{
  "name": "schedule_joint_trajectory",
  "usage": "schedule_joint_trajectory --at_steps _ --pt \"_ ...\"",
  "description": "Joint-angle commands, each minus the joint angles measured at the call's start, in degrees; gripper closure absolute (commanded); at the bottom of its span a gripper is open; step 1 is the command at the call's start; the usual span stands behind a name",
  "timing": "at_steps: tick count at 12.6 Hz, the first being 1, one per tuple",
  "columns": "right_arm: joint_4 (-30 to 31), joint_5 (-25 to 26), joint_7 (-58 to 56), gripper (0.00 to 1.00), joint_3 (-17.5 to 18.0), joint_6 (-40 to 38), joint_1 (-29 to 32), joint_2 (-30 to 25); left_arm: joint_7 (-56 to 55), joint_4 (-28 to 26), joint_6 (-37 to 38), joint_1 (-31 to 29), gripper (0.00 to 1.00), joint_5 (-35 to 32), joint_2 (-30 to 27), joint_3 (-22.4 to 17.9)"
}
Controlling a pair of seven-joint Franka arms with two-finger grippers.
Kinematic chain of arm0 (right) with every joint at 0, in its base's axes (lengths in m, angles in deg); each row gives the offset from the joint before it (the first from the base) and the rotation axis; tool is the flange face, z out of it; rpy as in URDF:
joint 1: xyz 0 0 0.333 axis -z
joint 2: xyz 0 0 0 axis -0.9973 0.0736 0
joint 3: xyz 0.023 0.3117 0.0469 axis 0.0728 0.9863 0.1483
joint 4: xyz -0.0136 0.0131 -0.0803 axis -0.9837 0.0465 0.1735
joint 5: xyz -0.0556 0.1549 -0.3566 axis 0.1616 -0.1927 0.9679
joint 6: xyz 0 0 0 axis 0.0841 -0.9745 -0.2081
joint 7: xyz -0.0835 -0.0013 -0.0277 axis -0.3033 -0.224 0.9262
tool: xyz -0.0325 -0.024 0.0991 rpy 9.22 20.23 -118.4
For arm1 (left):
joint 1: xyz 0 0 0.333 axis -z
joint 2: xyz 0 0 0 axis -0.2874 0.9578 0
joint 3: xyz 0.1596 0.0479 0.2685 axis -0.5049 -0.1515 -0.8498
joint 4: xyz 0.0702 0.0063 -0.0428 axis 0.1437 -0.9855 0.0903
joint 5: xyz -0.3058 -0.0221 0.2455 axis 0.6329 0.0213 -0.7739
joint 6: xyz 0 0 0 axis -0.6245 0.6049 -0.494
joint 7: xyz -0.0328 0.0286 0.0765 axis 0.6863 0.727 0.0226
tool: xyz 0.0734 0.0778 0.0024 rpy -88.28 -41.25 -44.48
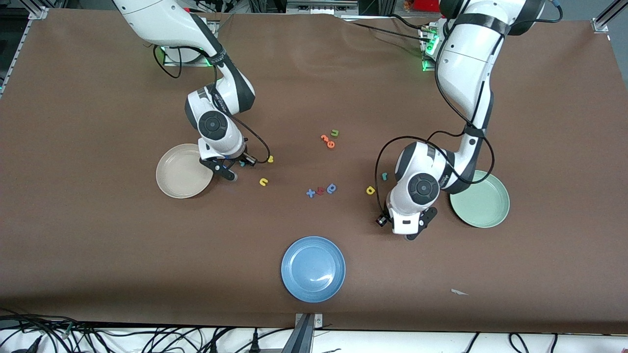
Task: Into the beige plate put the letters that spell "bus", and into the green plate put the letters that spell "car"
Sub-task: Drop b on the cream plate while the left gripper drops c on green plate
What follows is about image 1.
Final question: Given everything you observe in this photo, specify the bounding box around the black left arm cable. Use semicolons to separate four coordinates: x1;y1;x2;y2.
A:
374;20;496;219

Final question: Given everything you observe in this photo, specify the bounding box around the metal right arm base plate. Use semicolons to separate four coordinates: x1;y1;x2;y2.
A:
163;20;219;67

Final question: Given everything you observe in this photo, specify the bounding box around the beige round plate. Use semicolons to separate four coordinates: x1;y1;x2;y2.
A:
156;143;215;199

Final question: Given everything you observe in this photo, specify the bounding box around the blue round plate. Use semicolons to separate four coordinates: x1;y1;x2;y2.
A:
281;236;346;303

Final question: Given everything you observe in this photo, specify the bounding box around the green round plate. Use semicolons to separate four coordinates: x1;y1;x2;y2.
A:
449;170;510;229

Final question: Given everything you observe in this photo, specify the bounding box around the grey metal equipment box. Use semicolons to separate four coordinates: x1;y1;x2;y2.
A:
286;0;360;15

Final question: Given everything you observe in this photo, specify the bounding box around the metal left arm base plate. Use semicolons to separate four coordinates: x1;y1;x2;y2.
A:
419;25;442;73

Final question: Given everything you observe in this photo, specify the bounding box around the grey metal camera mount bracket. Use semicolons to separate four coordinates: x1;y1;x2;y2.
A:
282;312;324;353

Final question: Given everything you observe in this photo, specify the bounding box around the brown table cover sheet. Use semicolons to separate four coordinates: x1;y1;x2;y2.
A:
0;7;628;335

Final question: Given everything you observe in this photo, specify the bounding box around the black base cable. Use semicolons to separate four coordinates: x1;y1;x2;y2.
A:
341;17;432;45
389;13;426;31

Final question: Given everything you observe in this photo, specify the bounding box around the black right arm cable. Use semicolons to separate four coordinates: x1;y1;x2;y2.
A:
152;44;271;165

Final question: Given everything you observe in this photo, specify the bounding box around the aluminium frame profile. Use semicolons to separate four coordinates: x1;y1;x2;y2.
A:
0;5;50;96
591;0;628;33

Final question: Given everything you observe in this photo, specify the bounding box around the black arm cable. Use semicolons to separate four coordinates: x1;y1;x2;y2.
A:
152;44;271;165
374;20;496;219

